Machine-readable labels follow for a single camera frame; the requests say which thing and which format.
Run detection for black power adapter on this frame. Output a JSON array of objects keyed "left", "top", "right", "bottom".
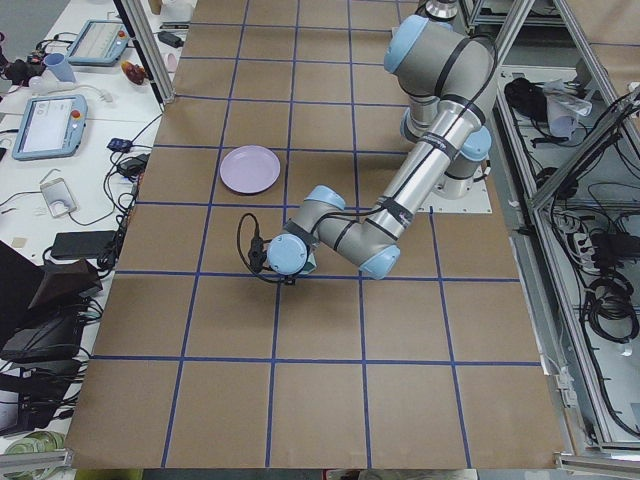
[{"left": 157, "top": 31, "right": 184, "bottom": 48}]

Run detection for near blue teach pendant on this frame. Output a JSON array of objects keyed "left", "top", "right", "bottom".
[{"left": 12, "top": 95, "right": 88, "bottom": 161}]

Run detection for white power strip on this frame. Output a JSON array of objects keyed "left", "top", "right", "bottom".
[{"left": 569, "top": 232, "right": 599, "bottom": 275}]

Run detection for far blue teach pendant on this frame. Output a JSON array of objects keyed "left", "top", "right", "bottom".
[{"left": 67, "top": 20, "right": 130, "bottom": 66}]

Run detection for red yellow mango toy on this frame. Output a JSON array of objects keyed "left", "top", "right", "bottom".
[{"left": 121, "top": 61, "right": 147, "bottom": 85}]

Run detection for bundled black cables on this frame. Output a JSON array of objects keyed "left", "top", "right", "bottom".
[{"left": 579, "top": 273, "right": 635, "bottom": 345}]

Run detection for light blue plastic cup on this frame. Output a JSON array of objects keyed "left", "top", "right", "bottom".
[{"left": 44, "top": 52, "right": 76, "bottom": 83}]

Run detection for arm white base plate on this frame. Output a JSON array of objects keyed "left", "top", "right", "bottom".
[{"left": 419, "top": 168, "right": 492, "bottom": 214}]

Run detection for small blue usb device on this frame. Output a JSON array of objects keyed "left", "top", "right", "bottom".
[{"left": 107, "top": 138, "right": 133, "bottom": 153}]

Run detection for dark brown box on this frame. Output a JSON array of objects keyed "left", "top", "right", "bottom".
[{"left": 28, "top": 259, "right": 102, "bottom": 311}]

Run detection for lilac round plate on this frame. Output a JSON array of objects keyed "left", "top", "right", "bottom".
[{"left": 220, "top": 145, "right": 281, "bottom": 195}]

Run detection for blue teach pendant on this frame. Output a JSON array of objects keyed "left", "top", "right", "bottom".
[
  {"left": 12, "top": 95, "right": 88, "bottom": 161},
  {"left": 67, "top": 20, "right": 130, "bottom": 66}
]

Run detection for aluminium frame post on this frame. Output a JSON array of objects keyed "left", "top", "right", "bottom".
[{"left": 113, "top": 0, "right": 175, "bottom": 105}]

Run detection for black flat power brick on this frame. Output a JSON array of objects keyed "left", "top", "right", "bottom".
[{"left": 50, "top": 230, "right": 116, "bottom": 260}]

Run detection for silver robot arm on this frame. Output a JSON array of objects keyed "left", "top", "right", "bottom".
[{"left": 266, "top": 15, "right": 498, "bottom": 284}]

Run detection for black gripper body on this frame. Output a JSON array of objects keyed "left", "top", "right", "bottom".
[{"left": 279, "top": 270, "right": 312, "bottom": 286}]

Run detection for pink plastic cup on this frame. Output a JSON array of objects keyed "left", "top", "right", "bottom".
[{"left": 163, "top": 52, "right": 178, "bottom": 73}]

